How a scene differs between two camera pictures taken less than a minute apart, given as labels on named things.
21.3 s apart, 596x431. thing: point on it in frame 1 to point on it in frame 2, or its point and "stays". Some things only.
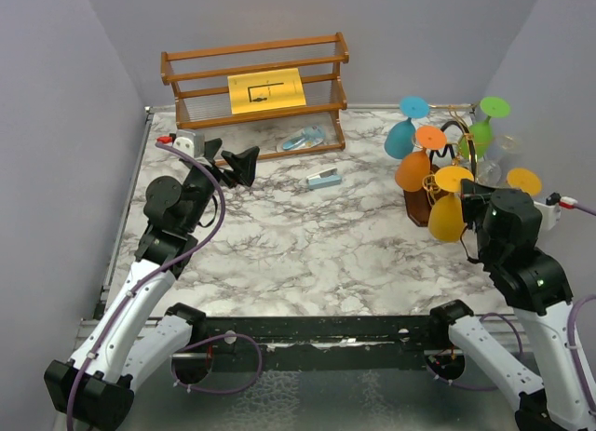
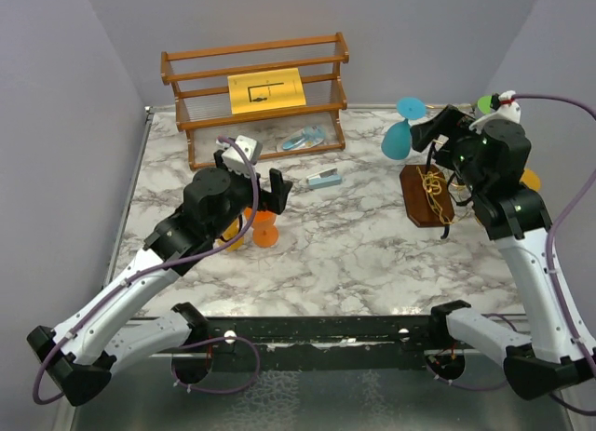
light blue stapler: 327,177 stays
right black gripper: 472,195 to 451,122
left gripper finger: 211,147 to 219,159
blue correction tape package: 309,136 stays
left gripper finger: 245,163 to 275,200
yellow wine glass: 446,216 to 229,233
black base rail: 311,343 stays
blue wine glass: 401,136 stays
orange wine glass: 413,169 to 264,233
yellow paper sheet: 265,91 stays
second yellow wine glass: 524,179 stays
